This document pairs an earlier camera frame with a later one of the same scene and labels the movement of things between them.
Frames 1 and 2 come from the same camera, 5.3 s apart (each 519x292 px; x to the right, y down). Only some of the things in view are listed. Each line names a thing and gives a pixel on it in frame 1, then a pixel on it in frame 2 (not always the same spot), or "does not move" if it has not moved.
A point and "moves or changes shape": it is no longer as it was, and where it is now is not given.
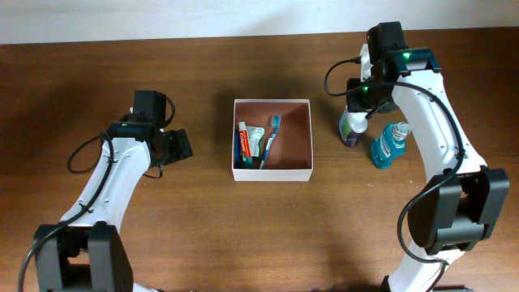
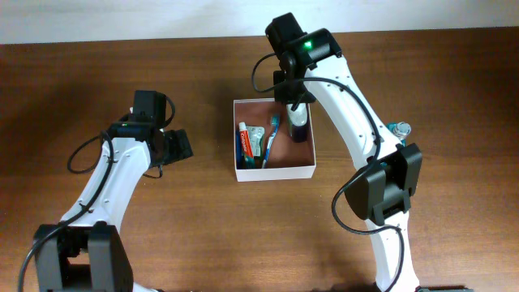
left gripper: (180, 146) does not move
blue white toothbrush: (276, 122) does not move
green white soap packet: (255, 135) does not move
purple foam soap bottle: (352, 126) moves or changes shape
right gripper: (356, 102) to (282, 90)
